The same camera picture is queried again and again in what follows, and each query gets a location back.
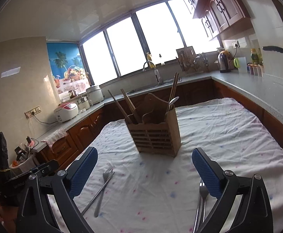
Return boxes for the yellow dish soap bottle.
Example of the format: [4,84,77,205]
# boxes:
[146,52,155,68]

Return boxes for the wooden chopstick long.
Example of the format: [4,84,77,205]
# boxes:
[168,73,178,101]

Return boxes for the steel fork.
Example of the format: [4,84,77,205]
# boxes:
[94,167,114,218]
[193,179,209,233]

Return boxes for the wooden utensil holder box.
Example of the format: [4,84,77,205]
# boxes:
[125,93,181,157]

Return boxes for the wall power outlet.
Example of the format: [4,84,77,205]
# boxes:
[24,105,41,119]

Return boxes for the white floral tablecloth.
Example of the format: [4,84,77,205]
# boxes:
[48,97,283,233]

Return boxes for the steel spoon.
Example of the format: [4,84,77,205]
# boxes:
[167,96,179,111]

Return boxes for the black wok pan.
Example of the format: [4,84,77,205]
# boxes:
[262,46,283,54]

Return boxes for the upper wooden cabinets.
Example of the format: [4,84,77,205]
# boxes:
[185,0,253,40]

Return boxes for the green drink bottle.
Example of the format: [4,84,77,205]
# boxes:
[251,48,259,65]

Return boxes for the steel electric kettle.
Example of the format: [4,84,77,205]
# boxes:
[217,50,231,73]

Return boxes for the tropical fruit poster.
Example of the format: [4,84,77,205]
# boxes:
[47,42,90,98]

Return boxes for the pink dish cloth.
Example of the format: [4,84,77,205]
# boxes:
[41,128,68,151]

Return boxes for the red white rice cooker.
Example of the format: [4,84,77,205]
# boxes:
[53,103,79,123]

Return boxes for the kitchen faucet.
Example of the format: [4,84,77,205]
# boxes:
[142,61,162,85]

